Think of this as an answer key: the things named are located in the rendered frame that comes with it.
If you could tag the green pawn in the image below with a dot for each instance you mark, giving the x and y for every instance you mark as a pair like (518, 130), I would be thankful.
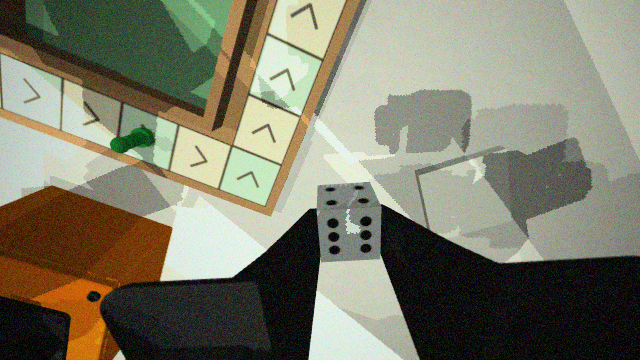
(141, 137)

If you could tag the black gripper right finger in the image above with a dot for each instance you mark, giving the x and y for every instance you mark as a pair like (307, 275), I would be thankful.
(459, 305)

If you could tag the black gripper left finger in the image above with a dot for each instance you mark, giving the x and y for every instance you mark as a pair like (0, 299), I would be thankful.
(268, 306)

